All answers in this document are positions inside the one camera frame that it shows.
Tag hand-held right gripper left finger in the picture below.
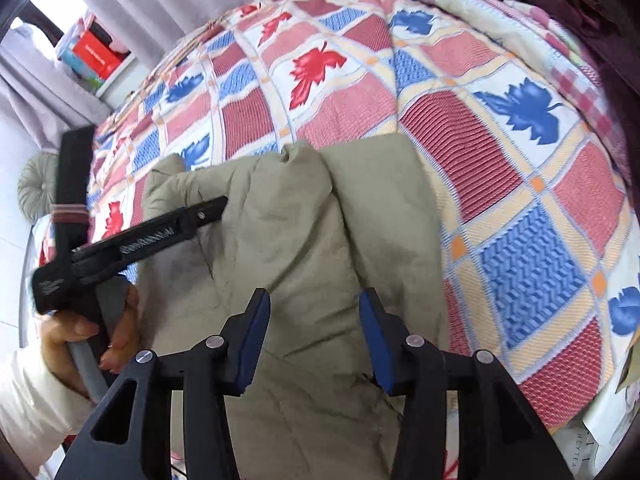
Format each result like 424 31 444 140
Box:
54 287 272 480

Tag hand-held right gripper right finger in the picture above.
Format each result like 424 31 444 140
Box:
358 287 576 480

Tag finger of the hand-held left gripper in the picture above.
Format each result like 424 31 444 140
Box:
115 197 229 267

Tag beige puffer jacket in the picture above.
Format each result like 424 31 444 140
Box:
135 139 451 480

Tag person's left forearm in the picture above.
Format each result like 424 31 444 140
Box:
0 347 96 466

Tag person's left hand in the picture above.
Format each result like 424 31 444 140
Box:
39 282 141 401

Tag round pleated cushion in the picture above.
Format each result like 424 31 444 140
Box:
17 152 63 222

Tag white shelf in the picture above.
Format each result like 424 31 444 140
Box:
52 10 138 101

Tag teal box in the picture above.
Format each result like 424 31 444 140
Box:
56 50 107 92

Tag red box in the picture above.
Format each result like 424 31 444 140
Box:
72 30 123 81

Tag white paper bag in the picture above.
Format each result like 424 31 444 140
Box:
555 400 621 480

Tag leaf print patchwork quilt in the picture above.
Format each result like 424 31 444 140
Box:
37 0 640 480

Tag dark maroon cloth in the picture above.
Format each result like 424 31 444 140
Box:
525 0 640 111

